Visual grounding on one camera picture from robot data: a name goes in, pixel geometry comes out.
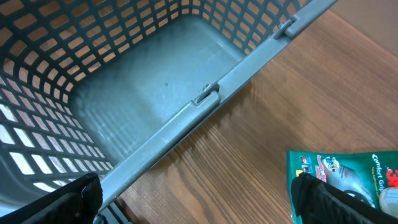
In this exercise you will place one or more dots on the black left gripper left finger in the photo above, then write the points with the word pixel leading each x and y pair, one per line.
pixel 77 202

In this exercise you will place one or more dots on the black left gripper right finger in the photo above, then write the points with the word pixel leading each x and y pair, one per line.
pixel 314 201

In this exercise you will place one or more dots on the green 3M gloves packet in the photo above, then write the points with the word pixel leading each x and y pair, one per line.
pixel 363 175

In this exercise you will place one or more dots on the grey plastic mesh basket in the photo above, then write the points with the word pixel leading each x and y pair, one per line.
pixel 111 86

